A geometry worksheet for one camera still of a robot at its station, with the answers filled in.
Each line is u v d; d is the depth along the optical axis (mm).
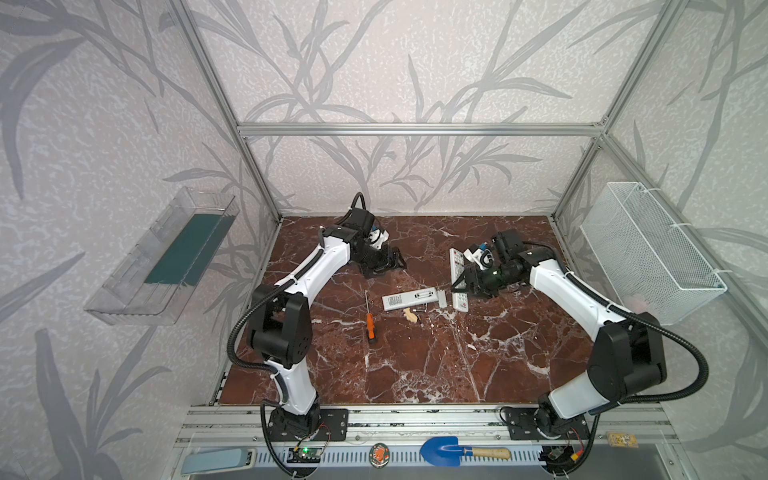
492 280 722
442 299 962
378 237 772
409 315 934
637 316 444
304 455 716
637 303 721
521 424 735
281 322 485
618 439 707
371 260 758
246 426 750
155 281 630
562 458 737
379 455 693
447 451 696
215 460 656
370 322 906
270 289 474
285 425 680
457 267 833
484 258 770
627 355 437
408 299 954
